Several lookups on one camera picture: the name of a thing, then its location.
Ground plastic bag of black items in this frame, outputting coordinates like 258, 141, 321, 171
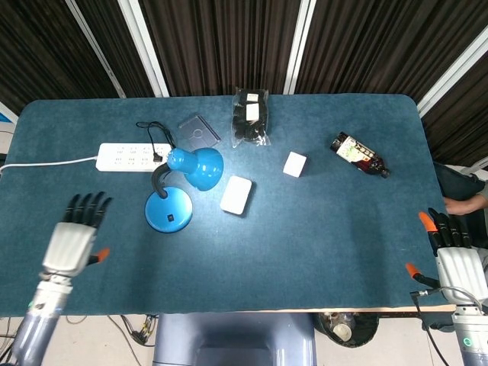
230, 87, 271, 149

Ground dark transparent square case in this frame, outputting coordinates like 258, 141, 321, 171
177, 115, 222, 148

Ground person's bare hand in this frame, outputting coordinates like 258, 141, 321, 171
444, 193, 488, 216

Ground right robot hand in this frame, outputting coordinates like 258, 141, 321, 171
406, 207, 486, 294

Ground person's dark blue clothing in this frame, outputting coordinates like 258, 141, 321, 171
433, 162, 486, 202

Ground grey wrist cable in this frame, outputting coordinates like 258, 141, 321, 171
438, 286, 483, 310

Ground blue felt table mat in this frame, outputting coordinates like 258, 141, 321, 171
0, 94, 449, 316

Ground white power strip cable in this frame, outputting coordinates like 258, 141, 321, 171
0, 155, 98, 172

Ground white rounded rectangular box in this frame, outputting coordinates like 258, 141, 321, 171
219, 175, 253, 216

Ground dark drink bottle with label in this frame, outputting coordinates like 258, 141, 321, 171
329, 131, 392, 179

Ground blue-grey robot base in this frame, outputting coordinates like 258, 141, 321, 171
152, 312, 318, 366

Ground white aluminium frame post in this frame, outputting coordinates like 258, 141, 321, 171
64, 0, 127, 98
416, 28, 488, 117
117, 0, 170, 98
283, 0, 316, 95

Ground floor cable bundle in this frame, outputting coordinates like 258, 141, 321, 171
108, 314, 159, 348

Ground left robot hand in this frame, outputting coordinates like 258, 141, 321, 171
40, 191, 114, 278

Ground small pink block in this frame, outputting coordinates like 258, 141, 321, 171
282, 151, 309, 178

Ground black cable with connector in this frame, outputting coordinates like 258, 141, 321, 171
409, 289, 451, 366

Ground white power strip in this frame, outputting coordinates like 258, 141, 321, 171
95, 143, 173, 172

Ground black waste bin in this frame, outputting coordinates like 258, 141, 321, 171
318, 310, 382, 348

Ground dark pleated curtain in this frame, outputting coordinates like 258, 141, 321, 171
0, 0, 488, 169

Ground blue desk lamp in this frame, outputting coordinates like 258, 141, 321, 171
143, 146, 225, 233

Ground paper cup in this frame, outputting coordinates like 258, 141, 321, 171
333, 323, 352, 342

